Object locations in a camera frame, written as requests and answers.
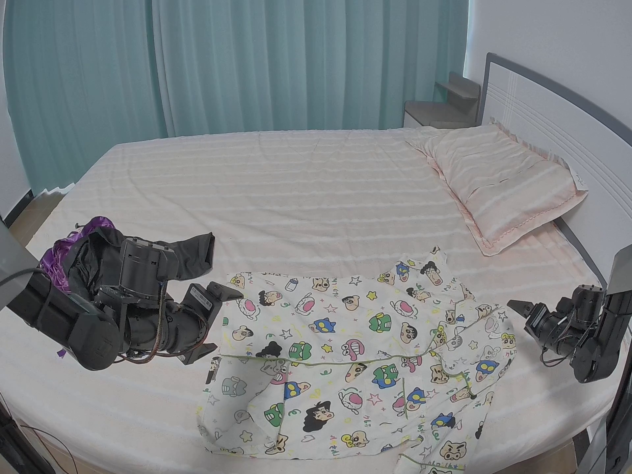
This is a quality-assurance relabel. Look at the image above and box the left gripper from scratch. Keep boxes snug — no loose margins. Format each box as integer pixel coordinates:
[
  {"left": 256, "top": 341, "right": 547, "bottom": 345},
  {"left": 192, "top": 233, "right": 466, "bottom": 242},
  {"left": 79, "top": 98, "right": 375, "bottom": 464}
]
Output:
[{"left": 167, "top": 281, "right": 245, "bottom": 366}]

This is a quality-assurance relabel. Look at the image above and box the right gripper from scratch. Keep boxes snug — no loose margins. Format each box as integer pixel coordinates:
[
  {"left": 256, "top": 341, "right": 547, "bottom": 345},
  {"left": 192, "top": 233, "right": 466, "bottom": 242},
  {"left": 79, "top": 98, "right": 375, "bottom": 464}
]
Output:
[{"left": 525, "top": 303, "right": 565, "bottom": 350}]

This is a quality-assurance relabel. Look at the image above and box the white printed pyjama top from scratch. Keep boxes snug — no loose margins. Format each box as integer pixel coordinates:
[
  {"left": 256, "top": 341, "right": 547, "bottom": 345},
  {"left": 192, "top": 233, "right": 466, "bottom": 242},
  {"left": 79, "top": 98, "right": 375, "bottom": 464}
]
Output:
[{"left": 197, "top": 245, "right": 518, "bottom": 474}]

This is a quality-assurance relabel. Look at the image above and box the bed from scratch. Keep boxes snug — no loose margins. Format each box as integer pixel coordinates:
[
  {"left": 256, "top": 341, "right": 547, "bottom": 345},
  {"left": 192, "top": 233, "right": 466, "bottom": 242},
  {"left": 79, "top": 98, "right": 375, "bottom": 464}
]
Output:
[{"left": 0, "top": 52, "right": 632, "bottom": 474}]

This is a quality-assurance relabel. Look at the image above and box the black shirt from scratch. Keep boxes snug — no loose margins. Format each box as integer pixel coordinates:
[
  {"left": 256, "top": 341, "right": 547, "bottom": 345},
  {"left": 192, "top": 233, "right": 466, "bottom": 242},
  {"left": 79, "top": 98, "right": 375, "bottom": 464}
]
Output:
[{"left": 64, "top": 227, "right": 216, "bottom": 315}]

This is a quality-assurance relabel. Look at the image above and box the pale pink striped pillow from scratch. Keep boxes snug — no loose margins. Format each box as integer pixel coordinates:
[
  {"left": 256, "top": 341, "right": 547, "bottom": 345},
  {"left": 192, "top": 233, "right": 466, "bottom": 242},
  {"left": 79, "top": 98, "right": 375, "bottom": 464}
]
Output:
[{"left": 405, "top": 120, "right": 589, "bottom": 256}]

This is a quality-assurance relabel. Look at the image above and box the purple satin garment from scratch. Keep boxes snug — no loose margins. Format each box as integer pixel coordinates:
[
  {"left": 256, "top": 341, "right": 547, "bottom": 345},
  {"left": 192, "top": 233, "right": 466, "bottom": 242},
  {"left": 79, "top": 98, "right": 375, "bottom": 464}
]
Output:
[{"left": 39, "top": 217, "right": 117, "bottom": 359}]

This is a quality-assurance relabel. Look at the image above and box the grey bedside table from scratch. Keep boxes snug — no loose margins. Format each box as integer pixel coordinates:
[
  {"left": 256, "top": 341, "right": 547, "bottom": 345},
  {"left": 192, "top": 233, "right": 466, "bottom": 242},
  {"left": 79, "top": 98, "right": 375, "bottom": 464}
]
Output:
[{"left": 404, "top": 71, "right": 482, "bottom": 129}]

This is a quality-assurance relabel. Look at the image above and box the blue-green curtain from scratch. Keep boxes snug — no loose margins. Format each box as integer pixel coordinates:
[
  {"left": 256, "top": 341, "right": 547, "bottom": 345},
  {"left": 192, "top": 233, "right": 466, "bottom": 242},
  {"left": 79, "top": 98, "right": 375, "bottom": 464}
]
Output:
[
  {"left": 2, "top": 0, "right": 171, "bottom": 196},
  {"left": 150, "top": 0, "right": 470, "bottom": 134}
]

